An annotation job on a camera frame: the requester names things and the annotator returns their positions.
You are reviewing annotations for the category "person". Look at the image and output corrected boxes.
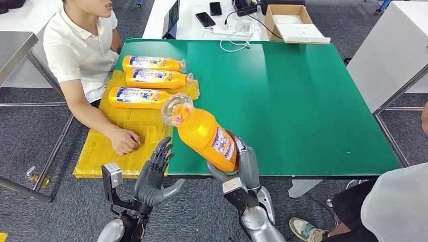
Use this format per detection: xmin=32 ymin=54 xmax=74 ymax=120
xmin=289 ymin=100 xmax=428 ymax=242
xmin=42 ymin=0 xmax=142 ymax=156

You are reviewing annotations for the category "white floor cable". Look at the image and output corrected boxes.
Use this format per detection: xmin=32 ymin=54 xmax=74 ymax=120
xmin=345 ymin=179 xmax=368 ymax=190

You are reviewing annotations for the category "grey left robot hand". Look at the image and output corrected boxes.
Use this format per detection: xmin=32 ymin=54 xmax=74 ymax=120
xmin=133 ymin=137 xmax=186 ymax=208

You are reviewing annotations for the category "blue metal frame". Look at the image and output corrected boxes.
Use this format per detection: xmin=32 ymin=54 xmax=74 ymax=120
xmin=375 ymin=0 xmax=392 ymax=14

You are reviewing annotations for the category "black charger device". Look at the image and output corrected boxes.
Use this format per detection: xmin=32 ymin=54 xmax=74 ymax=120
xmin=233 ymin=0 xmax=259 ymax=17

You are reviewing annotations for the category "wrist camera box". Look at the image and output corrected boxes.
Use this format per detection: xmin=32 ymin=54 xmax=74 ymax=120
xmin=100 ymin=162 xmax=124 ymax=203
xmin=222 ymin=177 xmax=260 ymax=212

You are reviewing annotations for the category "white padded packet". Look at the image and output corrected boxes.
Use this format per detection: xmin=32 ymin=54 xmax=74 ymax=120
xmin=273 ymin=15 xmax=304 ymax=25

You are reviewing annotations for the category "dark tablet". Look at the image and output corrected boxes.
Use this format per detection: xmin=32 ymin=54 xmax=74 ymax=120
xmin=162 ymin=0 xmax=180 ymax=40

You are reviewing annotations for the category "person's right hand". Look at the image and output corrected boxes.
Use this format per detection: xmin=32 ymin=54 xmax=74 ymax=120
xmin=110 ymin=128 xmax=142 ymax=156

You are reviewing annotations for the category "white power strip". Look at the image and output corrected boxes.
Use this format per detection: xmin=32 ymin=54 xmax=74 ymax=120
xmin=212 ymin=18 xmax=255 ymax=36

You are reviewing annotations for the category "white desk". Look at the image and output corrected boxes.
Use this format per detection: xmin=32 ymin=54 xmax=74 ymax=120
xmin=142 ymin=0 xmax=271 ymax=42

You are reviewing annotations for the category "black cable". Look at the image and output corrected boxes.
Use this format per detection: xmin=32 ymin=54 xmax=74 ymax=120
xmin=224 ymin=11 xmax=284 ymax=41

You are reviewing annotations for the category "orange detergent bottle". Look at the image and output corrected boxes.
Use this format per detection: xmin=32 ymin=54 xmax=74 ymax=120
xmin=122 ymin=55 xmax=187 ymax=73
xmin=125 ymin=68 xmax=195 ymax=90
xmin=160 ymin=93 xmax=240 ymax=173
xmin=108 ymin=86 xmax=175 ymax=110

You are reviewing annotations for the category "worn sneaker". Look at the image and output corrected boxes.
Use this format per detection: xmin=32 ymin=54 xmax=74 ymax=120
xmin=289 ymin=217 xmax=330 ymax=242

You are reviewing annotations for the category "yellow taped cardboard sheet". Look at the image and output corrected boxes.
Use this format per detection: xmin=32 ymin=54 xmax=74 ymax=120
xmin=73 ymin=69 xmax=201 ymax=179

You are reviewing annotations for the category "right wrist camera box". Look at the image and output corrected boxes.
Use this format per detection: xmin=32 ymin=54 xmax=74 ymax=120
xmin=222 ymin=177 xmax=260 ymax=212

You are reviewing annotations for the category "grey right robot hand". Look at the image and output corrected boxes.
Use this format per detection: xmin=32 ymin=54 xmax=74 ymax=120
xmin=205 ymin=129 xmax=261 ymax=194

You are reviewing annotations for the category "green table mat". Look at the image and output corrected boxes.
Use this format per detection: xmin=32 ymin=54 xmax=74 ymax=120
xmin=114 ymin=38 xmax=402 ymax=177

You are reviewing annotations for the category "black bag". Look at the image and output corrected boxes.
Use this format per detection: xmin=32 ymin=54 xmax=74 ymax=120
xmin=0 ymin=0 xmax=27 ymax=15

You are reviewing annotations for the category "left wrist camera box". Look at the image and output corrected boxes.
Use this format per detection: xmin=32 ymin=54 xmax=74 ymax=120
xmin=100 ymin=162 xmax=124 ymax=203

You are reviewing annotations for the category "white table leg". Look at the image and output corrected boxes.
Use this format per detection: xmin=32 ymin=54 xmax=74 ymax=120
xmin=288 ymin=180 xmax=324 ymax=199

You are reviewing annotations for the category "person's hand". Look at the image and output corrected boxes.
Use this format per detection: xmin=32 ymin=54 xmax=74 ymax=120
xmin=421 ymin=101 xmax=428 ymax=136

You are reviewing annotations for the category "white box lid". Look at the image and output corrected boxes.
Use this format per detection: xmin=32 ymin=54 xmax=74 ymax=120
xmin=275 ymin=23 xmax=331 ymax=43

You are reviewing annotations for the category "yellow floor hook item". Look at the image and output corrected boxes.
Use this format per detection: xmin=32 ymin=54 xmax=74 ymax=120
xmin=24 ymin=166 xmax=51 ymax=189

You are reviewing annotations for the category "open cardboard box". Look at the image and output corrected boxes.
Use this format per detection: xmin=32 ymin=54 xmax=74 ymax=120
xmin=264 ymin=4 xmax=332 ymax=44

